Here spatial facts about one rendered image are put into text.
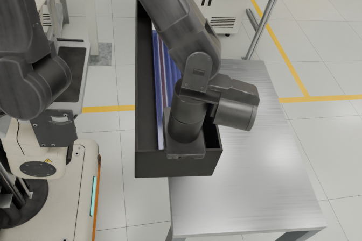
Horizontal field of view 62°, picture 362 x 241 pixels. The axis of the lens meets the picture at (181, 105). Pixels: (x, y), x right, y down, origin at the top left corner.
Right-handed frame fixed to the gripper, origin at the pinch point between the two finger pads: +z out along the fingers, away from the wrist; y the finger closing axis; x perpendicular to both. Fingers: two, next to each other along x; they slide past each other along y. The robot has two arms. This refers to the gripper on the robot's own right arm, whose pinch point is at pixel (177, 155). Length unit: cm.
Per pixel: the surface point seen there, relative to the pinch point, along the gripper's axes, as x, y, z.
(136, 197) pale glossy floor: 7, 38, 110
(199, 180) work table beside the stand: -11.0, 9.1, 30.5
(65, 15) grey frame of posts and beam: 63, 189, 100
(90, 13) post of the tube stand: 37, 150, 70
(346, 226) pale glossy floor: -113, 17, 112
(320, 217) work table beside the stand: -46, -3, 31
